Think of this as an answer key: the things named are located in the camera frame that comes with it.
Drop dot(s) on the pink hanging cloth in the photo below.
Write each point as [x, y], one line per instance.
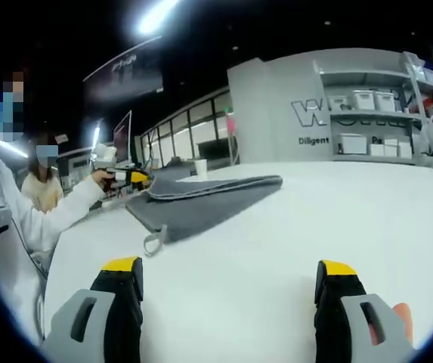
[231, 124]

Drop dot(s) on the clear storage bin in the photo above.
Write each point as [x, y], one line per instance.
[339, 103]

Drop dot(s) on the curved computer monitor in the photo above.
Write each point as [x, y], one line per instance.
[122, 140]

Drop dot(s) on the ceiling light strip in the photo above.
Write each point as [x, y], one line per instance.
[159, 17]

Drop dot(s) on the person's right hand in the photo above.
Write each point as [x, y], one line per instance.
[405, 317]

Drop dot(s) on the white paper cup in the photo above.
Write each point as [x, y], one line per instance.
[201, 168]

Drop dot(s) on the grey counter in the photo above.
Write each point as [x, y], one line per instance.
[182, 163]

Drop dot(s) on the grey metal shelf rack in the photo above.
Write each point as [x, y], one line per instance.
[371, 113]

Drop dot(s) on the black flat screen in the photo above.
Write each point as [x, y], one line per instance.
[214, 148]

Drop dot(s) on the hanging dark display screen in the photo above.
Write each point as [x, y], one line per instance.
[125, 72]

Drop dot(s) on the dark grey towel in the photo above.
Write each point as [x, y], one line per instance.
[201, 204]

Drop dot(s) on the large white storage bin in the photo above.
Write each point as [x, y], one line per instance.
[354, 144]

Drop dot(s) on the white lidded storage bin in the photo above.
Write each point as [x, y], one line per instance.
[385, 102]
[363, 101]

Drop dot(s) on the person in white coat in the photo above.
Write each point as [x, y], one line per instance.
[4, 264]

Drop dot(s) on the person's left hand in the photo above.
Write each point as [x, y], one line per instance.
[106, 183]

